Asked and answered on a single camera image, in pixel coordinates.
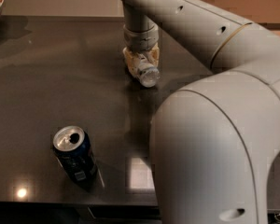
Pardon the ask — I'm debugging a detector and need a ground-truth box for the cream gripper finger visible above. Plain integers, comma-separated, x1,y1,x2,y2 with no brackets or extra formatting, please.
150,52,160,67
127,62,140,78

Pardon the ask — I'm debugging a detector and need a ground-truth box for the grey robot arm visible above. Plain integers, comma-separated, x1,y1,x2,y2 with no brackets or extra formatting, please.
121,0,280,224

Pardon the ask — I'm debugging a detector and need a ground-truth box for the clear plastic water bottle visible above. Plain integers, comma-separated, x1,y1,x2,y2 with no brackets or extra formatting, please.
136,62,160,88

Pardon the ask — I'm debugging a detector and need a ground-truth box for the blue soda can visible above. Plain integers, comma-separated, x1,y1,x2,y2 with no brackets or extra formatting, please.
53,126,97,182

